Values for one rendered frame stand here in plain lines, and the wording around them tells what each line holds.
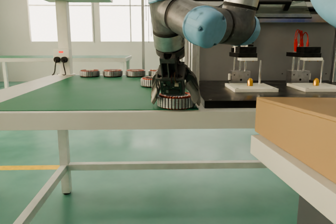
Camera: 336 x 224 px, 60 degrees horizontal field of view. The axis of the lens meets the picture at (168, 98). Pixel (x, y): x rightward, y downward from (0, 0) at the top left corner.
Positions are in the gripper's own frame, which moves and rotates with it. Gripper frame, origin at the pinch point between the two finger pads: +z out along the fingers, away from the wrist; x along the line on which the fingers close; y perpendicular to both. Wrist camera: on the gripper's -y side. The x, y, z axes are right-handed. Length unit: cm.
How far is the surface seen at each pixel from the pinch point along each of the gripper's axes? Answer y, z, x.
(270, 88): -17.1, 7.5, 29.4
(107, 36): -556, 277, -261
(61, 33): -75, 17, -77
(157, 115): 7.5, -1.4, -4.1
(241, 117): 3.9, 1.5, 18.5
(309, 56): -35, 6, 45
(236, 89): -14.9, 6.5, 18.0
